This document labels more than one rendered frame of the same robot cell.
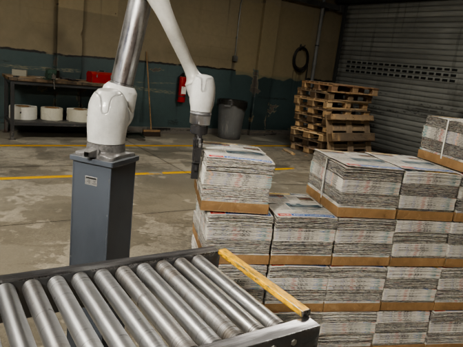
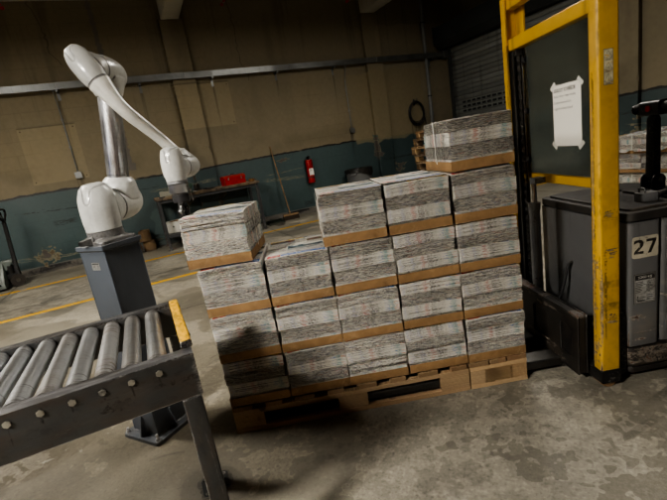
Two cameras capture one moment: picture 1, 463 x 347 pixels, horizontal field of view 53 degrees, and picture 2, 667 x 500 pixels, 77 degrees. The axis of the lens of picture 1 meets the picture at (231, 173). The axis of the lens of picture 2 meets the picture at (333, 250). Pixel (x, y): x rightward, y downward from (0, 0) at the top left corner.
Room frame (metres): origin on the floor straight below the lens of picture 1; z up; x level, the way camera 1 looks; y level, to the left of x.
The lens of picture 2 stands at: (0.17, -0.87, 1.25)
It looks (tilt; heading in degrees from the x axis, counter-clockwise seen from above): 13 degrees down; 11
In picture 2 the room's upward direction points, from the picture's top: 9 degrees counter-clockwise
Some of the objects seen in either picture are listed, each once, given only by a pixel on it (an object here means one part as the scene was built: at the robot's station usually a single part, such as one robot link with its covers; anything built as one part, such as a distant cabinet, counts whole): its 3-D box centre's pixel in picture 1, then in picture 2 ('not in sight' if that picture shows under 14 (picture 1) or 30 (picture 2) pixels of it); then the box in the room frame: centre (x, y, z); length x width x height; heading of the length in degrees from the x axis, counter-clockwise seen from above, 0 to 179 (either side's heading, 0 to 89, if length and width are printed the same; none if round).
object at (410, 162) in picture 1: (407, 161); (403, 177); (2.25, -0.85, 1.06); 0.37 x 0.28 x 0.01; 13
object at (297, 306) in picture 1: (259, 278); (179, 319); (1.30, -0.12, 0.81); 0.43 x 0.03 x 0.02; 34
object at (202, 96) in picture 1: (202, 92); (174, 164); (1.99, 0.16, 1.30); 0.13 x 0.11 x 0.16; 7
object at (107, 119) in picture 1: (107, 115); (99, 205); (1.91, 0.54, 1.17); 0.18 x 0.16 x 0.22; 7
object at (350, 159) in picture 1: (357, 158); (344, 187); (2.16, -0.58, 1.06); 0.37 x 0.29 x 0.01; 14
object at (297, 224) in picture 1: (309, 284); (338, 318); (2.13, -0.45, 0.42); 1.17 x 0.39 x 0.83; 104
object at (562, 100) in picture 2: not in sight; (556, 105); (2.41, -1.59, 1.27); 0.57 x 0.01 x 0.65; 14
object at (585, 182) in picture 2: not in sight; (563, 179); (2.41, -1.61, 0.92); 0.57 x 0.01 x 0.05; 14
